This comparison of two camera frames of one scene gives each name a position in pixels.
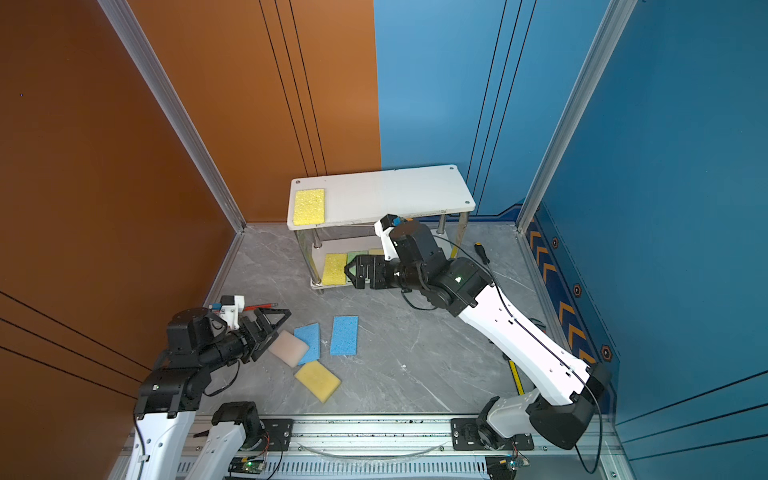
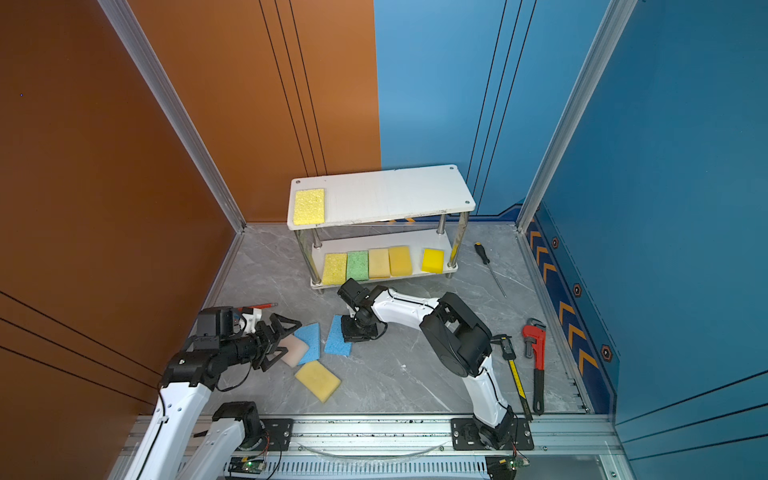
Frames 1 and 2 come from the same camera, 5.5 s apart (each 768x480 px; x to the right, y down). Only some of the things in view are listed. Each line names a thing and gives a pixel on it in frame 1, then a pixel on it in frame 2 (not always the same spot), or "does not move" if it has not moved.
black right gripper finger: x=362 y=265 → x=354 y=333
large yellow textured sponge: x=309 y=207 does not move
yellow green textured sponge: x=334 y=269 does not move
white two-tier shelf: x=335 y=216 does not move
